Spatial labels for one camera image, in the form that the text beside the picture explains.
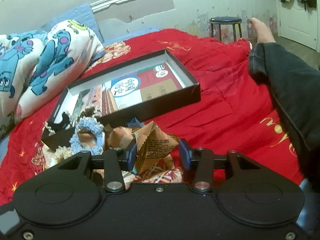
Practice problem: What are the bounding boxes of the blue knitted scrunchie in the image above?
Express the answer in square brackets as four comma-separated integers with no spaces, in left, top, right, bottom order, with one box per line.
[69,117,105,155]

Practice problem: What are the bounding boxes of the cartoon monster print duvet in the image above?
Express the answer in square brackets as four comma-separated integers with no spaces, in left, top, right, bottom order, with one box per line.
[1,20,105,138]

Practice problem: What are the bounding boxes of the brown paper packet with text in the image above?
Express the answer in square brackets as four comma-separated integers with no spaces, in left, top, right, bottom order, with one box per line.
[133,121,178,174]

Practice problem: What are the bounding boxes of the round blue stool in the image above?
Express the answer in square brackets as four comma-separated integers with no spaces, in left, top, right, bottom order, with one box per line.
[209,16,242,41]

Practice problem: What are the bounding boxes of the red bedspread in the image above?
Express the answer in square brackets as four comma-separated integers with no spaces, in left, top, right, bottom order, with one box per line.
[0,28,308,207]

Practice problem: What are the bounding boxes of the dark jeans leg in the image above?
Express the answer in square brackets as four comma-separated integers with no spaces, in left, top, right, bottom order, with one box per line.
[248,43,319,187]

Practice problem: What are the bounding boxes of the black white scrunchie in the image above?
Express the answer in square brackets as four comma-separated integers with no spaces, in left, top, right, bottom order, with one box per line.
[45,111,71,135]

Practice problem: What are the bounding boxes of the blue pillow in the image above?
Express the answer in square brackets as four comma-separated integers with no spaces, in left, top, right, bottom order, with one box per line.
[40,3,104,43]

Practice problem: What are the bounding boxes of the orange brown paper packet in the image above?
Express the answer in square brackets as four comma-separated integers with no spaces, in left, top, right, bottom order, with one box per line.
[104,124,133,149]

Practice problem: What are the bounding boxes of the beige brown scrunchie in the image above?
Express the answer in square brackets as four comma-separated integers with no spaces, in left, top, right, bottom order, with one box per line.
[77,106,101,121]

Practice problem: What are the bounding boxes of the black cardboard box lid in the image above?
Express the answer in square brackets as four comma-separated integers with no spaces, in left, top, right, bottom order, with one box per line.
[41,49,201,150]

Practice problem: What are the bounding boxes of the white door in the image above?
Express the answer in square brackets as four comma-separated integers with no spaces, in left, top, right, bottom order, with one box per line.
[276,0,319,51]

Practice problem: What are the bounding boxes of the bare foot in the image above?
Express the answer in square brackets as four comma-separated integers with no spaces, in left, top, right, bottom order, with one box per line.
[249,17,276,43]

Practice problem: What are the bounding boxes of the blue binder clip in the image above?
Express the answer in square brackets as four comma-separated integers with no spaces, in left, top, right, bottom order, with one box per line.
[127,118,144,128]

